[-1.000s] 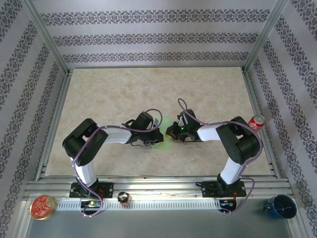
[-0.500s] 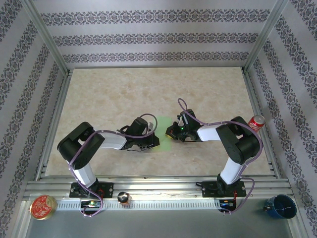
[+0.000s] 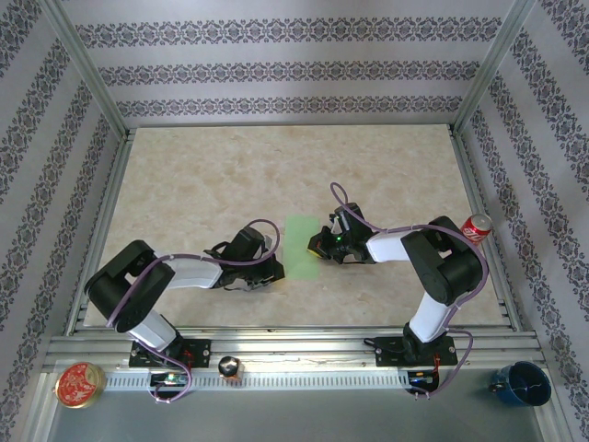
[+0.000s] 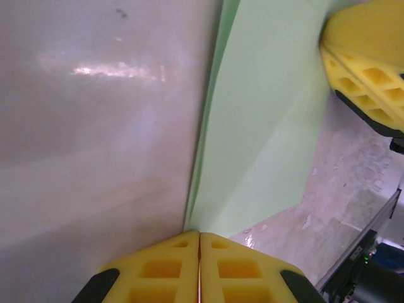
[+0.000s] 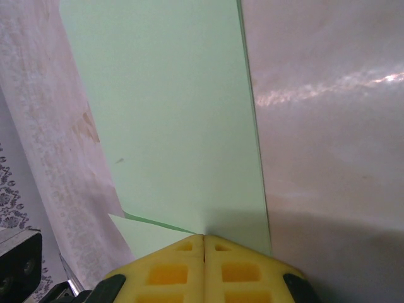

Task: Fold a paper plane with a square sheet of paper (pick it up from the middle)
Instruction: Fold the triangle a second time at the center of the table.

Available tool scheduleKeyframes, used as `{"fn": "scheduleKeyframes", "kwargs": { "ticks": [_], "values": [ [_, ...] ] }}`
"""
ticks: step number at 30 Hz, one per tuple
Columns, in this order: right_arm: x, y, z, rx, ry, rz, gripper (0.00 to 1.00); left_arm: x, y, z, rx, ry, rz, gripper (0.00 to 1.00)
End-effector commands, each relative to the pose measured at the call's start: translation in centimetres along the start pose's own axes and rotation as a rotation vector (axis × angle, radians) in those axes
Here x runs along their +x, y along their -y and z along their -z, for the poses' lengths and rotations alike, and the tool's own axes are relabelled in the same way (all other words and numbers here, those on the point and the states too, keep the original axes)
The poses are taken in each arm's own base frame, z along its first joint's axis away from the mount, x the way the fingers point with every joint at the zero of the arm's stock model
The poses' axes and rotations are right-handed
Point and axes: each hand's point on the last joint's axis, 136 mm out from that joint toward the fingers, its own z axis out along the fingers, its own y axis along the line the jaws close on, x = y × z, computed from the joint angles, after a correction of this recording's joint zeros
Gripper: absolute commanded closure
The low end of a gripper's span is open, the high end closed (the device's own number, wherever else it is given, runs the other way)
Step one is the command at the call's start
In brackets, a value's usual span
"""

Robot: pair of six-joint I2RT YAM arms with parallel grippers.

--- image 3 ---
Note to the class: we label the green cloth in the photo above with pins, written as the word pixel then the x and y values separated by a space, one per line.
pixel 299 262

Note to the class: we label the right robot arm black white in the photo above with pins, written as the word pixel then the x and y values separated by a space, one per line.
pixel 442 267

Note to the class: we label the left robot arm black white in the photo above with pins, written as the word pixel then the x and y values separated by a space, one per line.
pixel 124 285

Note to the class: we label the red soda can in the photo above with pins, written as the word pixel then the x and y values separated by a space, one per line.
pixel 474 230

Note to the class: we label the grey metal shelf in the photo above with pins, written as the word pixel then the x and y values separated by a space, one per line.
pixel 294 419

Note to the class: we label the round red gold tin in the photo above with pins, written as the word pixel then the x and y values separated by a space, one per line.
pixel 78 384

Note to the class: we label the blue enamel mug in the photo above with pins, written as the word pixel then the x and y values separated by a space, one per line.
pixel 522 384

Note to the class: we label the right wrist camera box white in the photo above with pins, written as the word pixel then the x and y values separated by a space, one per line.
pixel 338 225

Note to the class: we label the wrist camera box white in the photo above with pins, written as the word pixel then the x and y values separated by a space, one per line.
pixel 267 239
pixel 338 225

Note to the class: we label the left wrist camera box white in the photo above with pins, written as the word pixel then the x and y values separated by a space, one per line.
pixel 267 239

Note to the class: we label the wide aluminium base rail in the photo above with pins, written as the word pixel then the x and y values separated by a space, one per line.
pixel 299 350

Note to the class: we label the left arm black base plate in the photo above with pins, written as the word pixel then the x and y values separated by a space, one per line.
pixel 198 352

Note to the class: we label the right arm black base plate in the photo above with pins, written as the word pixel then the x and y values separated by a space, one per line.
pixel 386 352

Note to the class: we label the aluminium corner post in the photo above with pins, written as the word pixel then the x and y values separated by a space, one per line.
pixel 88 69
pixel 490 69

